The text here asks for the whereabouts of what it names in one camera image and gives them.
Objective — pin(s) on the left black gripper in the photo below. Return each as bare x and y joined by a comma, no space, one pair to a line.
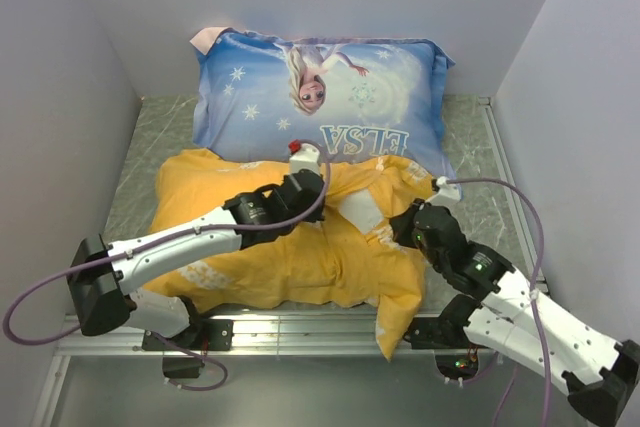
316,214

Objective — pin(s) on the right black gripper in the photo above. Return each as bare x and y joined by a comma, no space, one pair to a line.
401,224

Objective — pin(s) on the white pillow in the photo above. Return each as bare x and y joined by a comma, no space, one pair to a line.
361,210

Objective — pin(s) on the yellow Mickey Mouse pillowcase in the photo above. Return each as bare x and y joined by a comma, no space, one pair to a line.
318,263

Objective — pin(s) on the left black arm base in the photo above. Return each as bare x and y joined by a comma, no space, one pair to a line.
186,355

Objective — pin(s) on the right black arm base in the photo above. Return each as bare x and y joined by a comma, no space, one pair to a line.
455,356

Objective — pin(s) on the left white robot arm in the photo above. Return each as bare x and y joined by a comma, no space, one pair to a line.
107,282

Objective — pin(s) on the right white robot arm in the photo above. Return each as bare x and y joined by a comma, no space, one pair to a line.
495,308

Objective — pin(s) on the blue Elsa pillow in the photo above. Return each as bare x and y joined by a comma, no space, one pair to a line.
359,98

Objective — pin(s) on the pink cloth corner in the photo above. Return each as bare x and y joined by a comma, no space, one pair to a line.
206,38

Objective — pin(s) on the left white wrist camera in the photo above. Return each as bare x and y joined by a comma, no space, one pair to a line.
304,155

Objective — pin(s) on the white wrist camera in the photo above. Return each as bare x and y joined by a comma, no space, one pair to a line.
444,193
304,155

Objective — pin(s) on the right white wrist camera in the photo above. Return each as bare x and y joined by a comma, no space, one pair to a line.
444,193

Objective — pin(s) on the aluminium front rail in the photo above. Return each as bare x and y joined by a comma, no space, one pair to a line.
247,334

